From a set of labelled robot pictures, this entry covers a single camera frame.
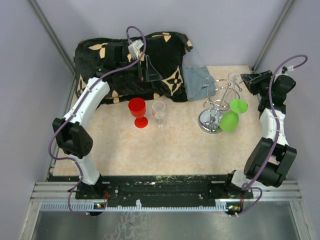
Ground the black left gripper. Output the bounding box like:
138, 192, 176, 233
117, 55, 163, 82

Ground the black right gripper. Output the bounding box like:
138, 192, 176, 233
239, 70, 274, 99

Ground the red wine glass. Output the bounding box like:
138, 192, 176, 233
128, 97, 148, 129

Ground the clear wine glass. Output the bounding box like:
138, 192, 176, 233
152, 100, 166, 128

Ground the green wine glass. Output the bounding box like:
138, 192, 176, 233
219, 98, 249, 132

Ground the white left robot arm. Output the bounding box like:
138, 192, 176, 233
48, 39, 163, 199

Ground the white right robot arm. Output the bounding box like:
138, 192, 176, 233
223, 70, 297, 198

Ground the chrome wine glass rack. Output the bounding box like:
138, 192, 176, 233
197, 72, 243, 134

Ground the black floral blanket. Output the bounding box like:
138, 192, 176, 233
73, 31, 193, 105

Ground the blue grey cloth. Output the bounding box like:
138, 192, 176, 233
182, 65, 216, 101

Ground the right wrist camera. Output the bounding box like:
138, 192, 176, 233
281, 65, 295, 75

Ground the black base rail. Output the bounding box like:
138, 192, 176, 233
47, 172, 253, 208

